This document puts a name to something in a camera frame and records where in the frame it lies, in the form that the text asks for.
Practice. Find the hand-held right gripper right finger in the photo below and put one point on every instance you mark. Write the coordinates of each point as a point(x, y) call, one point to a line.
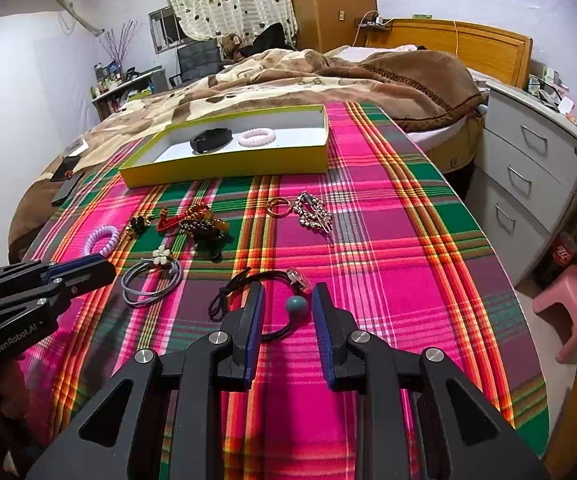
point(321, 332)

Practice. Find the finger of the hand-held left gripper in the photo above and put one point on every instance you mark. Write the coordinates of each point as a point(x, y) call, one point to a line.
point(76, 266)
point(93, 277)

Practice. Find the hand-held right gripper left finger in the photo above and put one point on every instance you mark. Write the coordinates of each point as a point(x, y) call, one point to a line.
point(252, 332)

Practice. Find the black gold flower hair clip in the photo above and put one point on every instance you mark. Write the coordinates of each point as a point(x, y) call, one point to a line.
point(138, 225)

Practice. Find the red hair clip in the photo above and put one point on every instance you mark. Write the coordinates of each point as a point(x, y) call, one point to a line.
point(168, 222)

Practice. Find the amber beaded hair claw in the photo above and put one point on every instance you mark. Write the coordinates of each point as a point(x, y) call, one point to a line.
point(203, 230)

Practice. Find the silver rhinestone hair clip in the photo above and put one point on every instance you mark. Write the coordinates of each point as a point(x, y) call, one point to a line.
point(308, 212)

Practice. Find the yellow-rimmed white tray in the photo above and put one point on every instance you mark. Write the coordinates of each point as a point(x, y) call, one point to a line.
point(278, 157)

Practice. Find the person's left hand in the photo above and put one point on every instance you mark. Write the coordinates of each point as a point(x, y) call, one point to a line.
point(16, 380)

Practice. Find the black phone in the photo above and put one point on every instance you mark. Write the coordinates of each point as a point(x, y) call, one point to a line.
point(67, 188)

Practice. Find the pink plaid blanket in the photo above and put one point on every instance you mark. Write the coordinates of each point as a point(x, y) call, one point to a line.
point(368, 260)

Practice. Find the black wallet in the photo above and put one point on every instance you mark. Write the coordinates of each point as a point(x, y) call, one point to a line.
point(64, 167)

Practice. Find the white cluttered desk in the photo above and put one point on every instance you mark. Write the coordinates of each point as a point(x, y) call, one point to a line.
point(118, 92)

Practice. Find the purple dried branches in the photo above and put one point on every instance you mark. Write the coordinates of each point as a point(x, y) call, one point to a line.
point(118, 42)

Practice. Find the black office chair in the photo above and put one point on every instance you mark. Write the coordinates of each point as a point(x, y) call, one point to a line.
point(198, 60)

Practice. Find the white air conditioner pipe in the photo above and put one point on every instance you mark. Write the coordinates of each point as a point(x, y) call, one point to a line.
point(81, 19)

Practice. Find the pink plastic stool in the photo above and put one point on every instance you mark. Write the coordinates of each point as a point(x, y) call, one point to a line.
point(568, 305)

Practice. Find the cola bottle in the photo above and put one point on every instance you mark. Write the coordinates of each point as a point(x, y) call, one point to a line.
point(562, 257)

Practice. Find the brown plush blanket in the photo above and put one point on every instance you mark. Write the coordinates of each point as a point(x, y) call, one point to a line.
point(268, 80)

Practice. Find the window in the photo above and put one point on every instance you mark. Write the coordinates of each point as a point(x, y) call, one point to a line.
point(166, 27)

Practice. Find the white drawer cabinet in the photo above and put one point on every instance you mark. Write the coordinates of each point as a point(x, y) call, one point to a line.
point(523, 160)

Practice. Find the brown plush toy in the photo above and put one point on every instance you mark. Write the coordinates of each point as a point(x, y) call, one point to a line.
point(231, 44)

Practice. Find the white pillow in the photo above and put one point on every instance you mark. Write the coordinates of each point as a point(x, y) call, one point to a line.
point(368, 51)

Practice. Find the black cloth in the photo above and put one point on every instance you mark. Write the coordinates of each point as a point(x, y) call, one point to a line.
point(273, 37)

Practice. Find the power strip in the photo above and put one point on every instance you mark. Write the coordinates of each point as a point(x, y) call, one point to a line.
point(374, 22)

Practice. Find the wooden bed headboard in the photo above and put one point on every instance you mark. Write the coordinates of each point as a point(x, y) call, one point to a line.
point(488, 47)

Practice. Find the wooden wardrobe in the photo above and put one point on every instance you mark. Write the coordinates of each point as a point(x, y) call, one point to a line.
point(333, 0)

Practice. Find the black eyeglasses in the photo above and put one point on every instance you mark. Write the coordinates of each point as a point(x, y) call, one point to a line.
point(548, 89)

